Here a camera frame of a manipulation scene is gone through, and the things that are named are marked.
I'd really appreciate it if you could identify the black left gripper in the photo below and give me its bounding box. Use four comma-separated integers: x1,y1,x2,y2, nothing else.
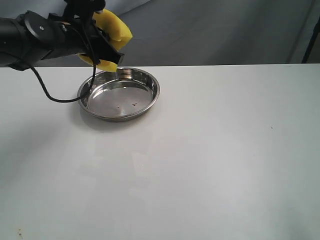
23,11,124,65

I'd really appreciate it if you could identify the yellow sponge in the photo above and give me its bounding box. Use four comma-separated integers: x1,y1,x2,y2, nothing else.
93,9,133,72

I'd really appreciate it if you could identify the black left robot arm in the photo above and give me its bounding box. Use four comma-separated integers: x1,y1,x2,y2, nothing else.
0,11,123,71

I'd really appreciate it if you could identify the round stainless steel pan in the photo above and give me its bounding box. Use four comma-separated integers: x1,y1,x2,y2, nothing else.
77,67,161,122

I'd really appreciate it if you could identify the grey backdrop cloth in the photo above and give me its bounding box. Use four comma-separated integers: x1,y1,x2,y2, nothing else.
0,0,320,68

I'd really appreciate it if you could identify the black cable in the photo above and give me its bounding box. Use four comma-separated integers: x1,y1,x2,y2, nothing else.
23,17,101,104

